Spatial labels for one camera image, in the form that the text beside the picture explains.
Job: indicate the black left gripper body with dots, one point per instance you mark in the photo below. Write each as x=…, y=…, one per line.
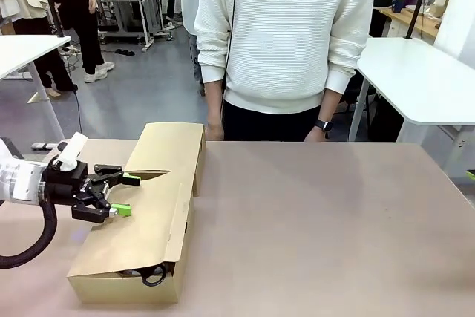
x=63, y=187

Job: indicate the white cylindrical container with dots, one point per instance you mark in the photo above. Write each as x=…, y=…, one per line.
x=441, y=3

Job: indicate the person's left forearm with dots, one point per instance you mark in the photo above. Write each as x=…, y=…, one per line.
x=332, y=105

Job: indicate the large white table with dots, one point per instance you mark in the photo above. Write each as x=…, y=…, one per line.
x=408, y=72

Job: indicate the white table with rounded corner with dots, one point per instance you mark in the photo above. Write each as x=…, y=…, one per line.
x=26, y=49

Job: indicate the black wristwatch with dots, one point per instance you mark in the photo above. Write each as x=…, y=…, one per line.
x=323, y=125

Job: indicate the person's right forearm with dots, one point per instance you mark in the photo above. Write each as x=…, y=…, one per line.
x=214, y=105

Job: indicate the wooden background table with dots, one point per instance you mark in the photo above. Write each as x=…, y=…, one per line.
x=401, y=16

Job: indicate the person's black trousers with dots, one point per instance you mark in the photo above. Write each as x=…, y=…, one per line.
x=259, y=124

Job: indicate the brown cardboard box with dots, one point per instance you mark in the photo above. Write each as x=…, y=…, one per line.
x=130, y=242
x=167, y=146

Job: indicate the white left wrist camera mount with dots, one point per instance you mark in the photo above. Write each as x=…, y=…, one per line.
x=72, y=150

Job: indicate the person in white sweater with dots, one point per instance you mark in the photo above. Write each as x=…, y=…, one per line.
x=282, y=35

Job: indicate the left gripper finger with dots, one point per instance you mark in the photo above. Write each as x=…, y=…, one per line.
x=115, y=175
x=92, y=213

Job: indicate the dark blue mug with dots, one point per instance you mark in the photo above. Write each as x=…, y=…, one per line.
x=398, y=5

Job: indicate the person's right hand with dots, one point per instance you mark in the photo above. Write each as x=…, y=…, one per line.
x=214, y=132

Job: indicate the white floor power strip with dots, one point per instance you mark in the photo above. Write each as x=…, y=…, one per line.
x=44, y=145

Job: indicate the person's left hand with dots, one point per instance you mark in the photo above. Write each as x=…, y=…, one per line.
x=315, y=136

